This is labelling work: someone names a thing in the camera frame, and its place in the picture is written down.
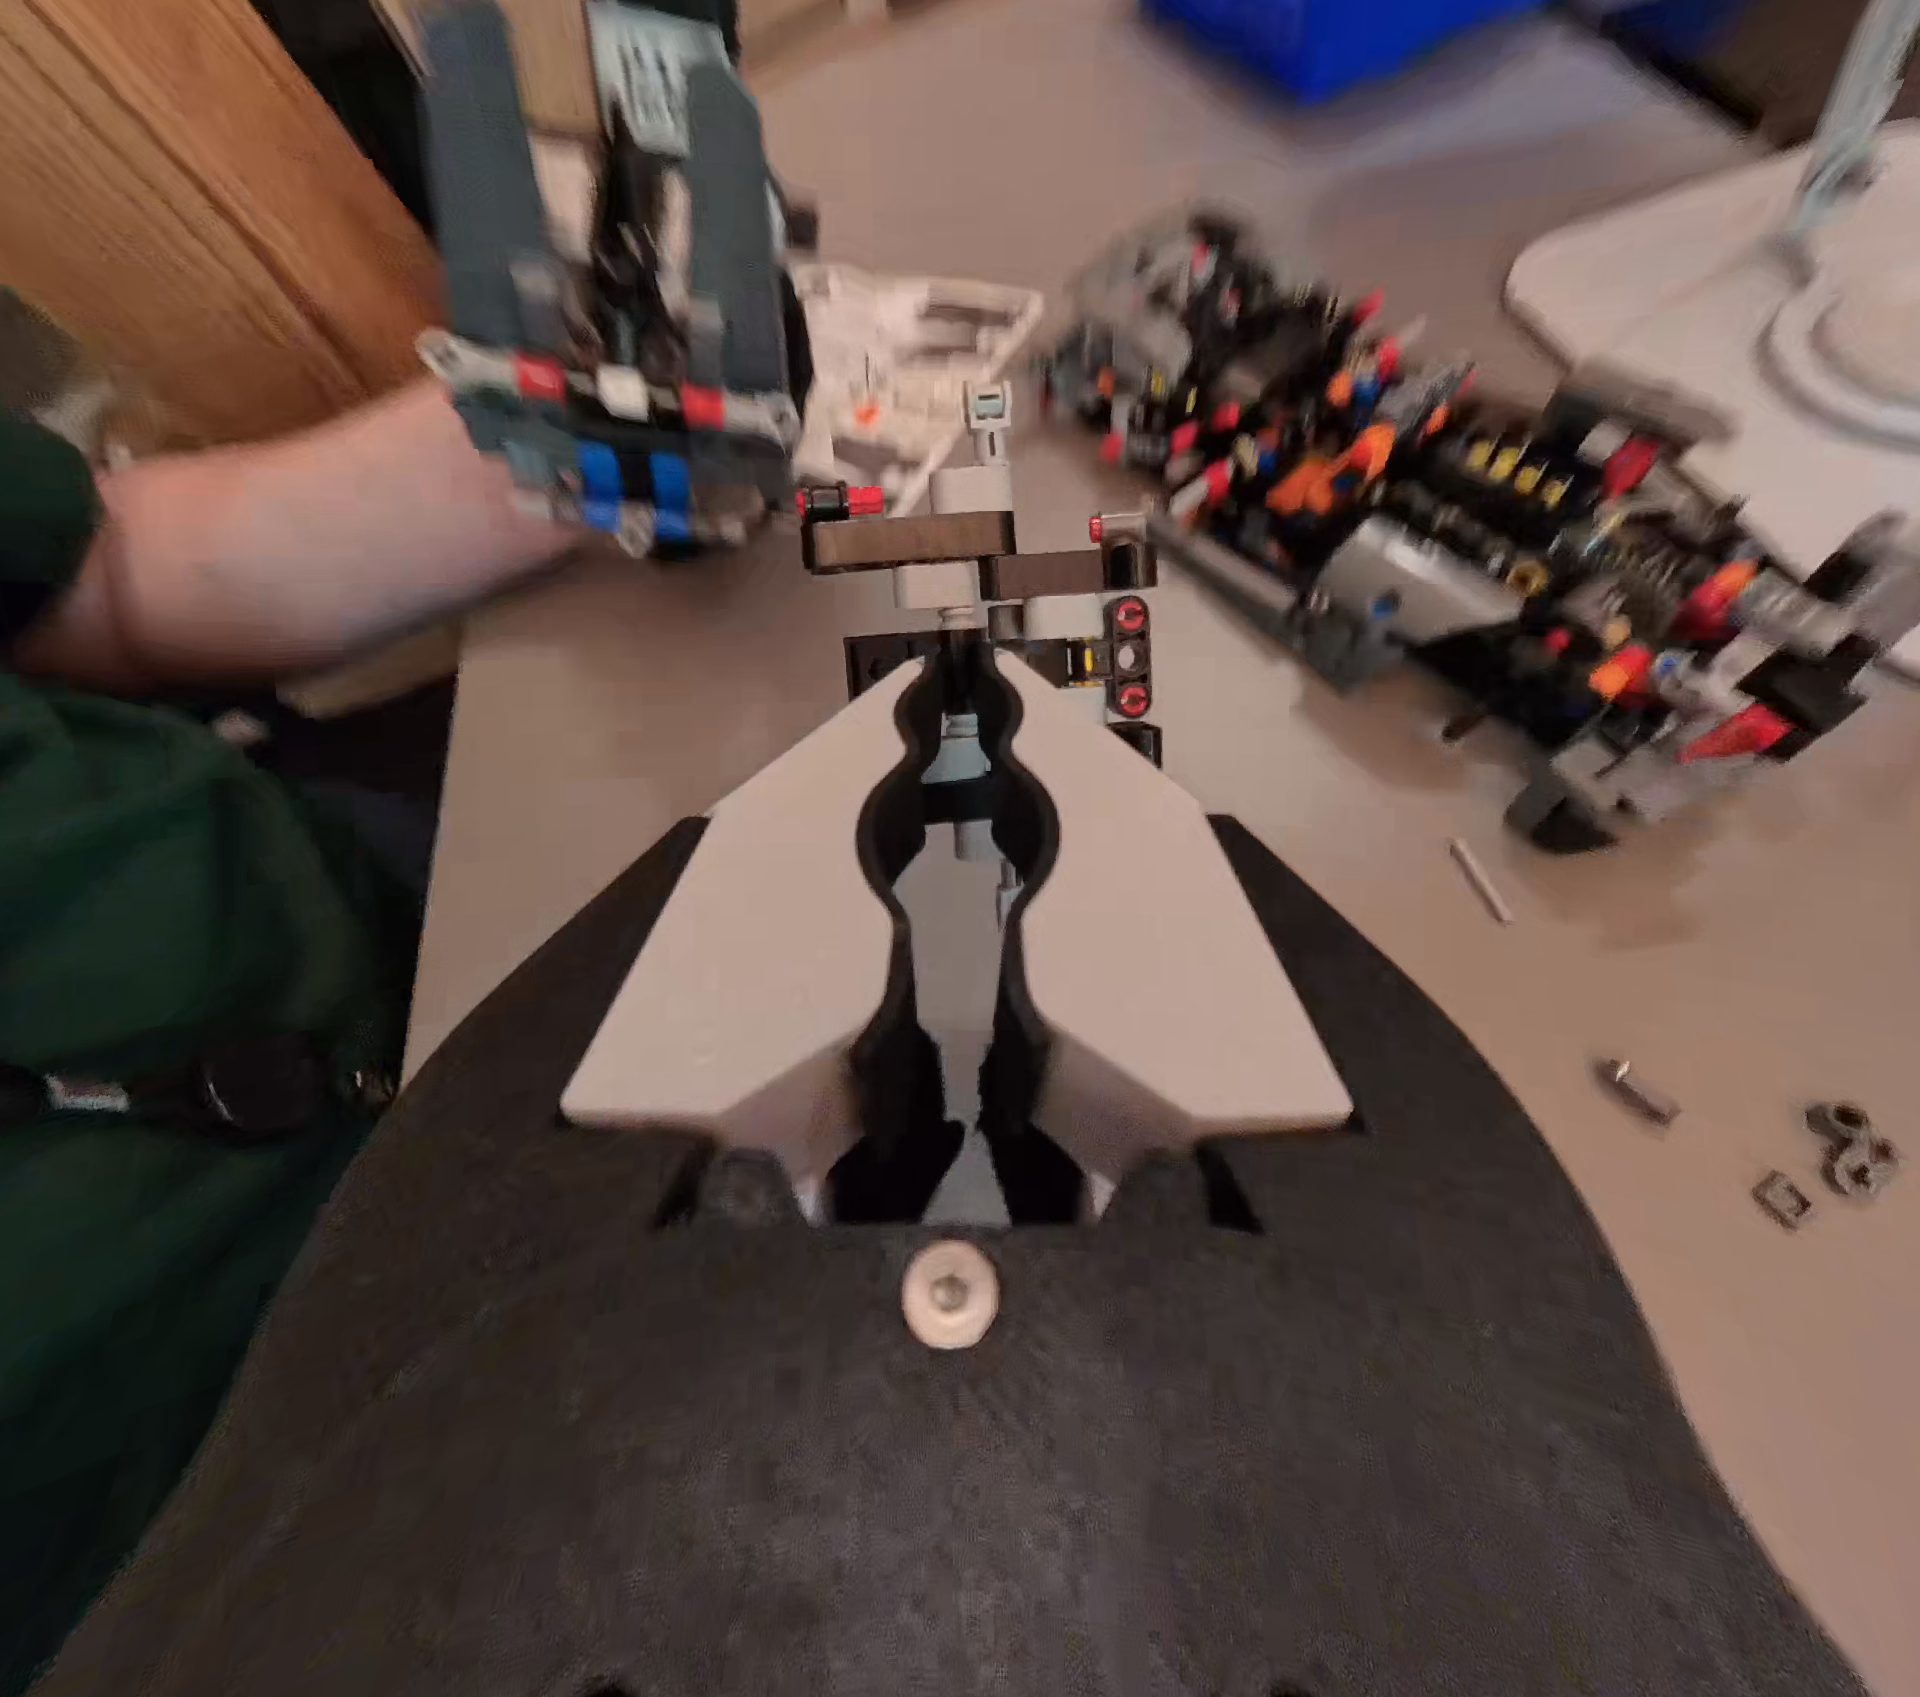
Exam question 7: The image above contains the grey blue lego wing assembly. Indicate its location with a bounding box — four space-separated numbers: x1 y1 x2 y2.
416 0 823 563

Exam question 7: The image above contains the black badge reel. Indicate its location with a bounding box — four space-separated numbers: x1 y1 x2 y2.
0 1036 402 1140

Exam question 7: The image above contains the wooden partition panel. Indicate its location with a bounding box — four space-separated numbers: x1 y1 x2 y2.
0 0 457 456

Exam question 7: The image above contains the black lego beam assembly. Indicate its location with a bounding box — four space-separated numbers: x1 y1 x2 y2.
794 376 1173 926

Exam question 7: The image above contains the person's green shirt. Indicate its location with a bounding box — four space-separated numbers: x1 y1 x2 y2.
0 414 457 1686

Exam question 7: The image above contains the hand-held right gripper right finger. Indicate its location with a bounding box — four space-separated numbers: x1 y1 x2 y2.
978 646 1358 1227

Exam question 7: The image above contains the lego sticker sheet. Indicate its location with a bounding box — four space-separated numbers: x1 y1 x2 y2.
787 265 1046 503

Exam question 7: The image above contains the dark grey lego axle connector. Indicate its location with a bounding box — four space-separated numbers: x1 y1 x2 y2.
1803 1102 1903 1199

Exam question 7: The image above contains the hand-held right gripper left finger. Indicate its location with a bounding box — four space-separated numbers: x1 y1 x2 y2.
558 659 966 1227

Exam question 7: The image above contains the light grey lego axle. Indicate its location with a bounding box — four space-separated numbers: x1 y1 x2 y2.
1446 832 1517 928

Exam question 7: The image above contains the large lego car chassis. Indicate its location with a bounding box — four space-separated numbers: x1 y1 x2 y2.
1043 213 1897 858

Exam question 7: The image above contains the white book stand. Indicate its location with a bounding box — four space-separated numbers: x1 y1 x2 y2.
1501 0 1920 683

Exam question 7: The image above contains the person's left forearm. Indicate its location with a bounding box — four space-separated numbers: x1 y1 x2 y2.
15 374 590 696

